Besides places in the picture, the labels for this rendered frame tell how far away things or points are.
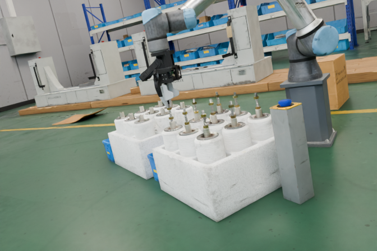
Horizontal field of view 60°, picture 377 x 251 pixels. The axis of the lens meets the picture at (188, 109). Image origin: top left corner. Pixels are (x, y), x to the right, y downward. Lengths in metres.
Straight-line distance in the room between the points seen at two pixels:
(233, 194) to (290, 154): 0.22
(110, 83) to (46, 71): 1.40
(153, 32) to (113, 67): 3.24
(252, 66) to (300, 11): 1.84
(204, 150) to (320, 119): 0.67
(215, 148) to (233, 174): 0.10
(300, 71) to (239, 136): 0.54
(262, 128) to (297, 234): 0.39
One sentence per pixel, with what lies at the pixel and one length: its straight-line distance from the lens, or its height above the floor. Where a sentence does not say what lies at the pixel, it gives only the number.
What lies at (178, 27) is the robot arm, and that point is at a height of 0.62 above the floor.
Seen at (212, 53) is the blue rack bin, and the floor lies 0.31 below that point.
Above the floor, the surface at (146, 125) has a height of 0.23.
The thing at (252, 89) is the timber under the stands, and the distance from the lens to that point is 3.14.
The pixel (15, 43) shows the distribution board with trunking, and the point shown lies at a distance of 7.69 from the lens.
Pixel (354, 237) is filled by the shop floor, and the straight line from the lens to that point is 0.99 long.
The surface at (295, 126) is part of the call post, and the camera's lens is 1.05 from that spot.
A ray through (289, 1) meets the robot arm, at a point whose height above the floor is 0.64.
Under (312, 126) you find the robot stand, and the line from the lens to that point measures 1.57.
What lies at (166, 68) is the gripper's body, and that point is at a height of 0.49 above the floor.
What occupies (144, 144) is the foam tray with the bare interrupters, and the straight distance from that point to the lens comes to 1.50.
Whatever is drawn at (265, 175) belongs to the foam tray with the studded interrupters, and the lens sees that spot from 1.18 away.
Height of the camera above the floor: 0.55
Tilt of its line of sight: 11 degrees down
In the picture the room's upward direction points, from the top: 12 degrees counter-clockwise
